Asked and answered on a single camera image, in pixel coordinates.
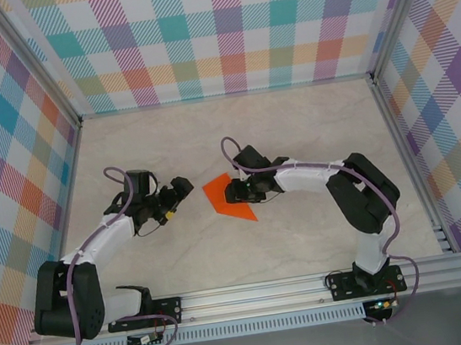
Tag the orange paper sheet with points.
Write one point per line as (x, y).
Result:
(218, 195)

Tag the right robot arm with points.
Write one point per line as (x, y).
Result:
(303, 177)

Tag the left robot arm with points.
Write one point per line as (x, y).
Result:
(107, 239)

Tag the black circuit board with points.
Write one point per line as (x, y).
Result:
(142, 340)

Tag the small circuit board green light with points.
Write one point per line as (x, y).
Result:
(379, 305)

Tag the aluminium frame floor rail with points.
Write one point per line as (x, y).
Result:
(67, 211)
(407, 157)
(224, 96)

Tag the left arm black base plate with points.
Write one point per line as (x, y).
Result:
(170, 310)

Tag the wide aluminium mounting rail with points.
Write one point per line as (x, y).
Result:
(251, 297)

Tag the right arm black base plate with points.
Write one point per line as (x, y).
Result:
(343, 287)

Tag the aluminium frame post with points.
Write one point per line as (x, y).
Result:
(398, 10)
(35, 62)

